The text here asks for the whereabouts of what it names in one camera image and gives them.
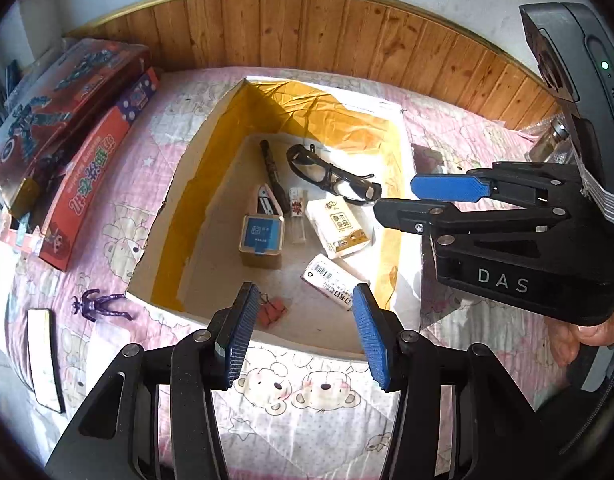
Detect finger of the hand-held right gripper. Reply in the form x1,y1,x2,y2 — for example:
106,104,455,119
410,161,590,207
373,197,574,242

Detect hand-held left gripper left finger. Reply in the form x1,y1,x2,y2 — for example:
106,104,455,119
46,281,262,480

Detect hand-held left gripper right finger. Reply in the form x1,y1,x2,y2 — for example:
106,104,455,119
352,283,558,480

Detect red binder clips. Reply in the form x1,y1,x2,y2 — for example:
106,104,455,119
257,295,291,329

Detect tissue packet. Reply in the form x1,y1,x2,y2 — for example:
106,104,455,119
306,197,376,260

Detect cardboard box yellow tape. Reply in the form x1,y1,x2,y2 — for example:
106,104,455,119
126,76,423,360

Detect white barcode box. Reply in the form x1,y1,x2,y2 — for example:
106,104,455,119
300,253,369,312

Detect blue square tea tin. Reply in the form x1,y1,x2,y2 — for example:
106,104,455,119
238,213,287,269

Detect person's right hand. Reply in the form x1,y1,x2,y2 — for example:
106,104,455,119
550,300,614,367

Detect black glasses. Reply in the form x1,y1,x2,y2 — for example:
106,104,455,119
286,143,382,205

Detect small clear bottle red label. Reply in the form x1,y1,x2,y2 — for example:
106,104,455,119
288,186,308,244

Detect glass bottle metal cap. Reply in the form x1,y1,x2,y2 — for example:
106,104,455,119
530,117,575,163

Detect pink white stapler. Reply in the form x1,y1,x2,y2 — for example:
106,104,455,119
253,184,282,217

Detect purple toy figurine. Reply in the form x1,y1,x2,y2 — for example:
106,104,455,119
72,287,136,323

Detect black pen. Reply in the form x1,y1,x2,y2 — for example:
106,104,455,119
259,139,289,212

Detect white black-framed mirror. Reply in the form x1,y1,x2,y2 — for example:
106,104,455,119
26,307,66,414

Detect robot print toy box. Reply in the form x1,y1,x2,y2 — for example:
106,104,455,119
0,37,154,211

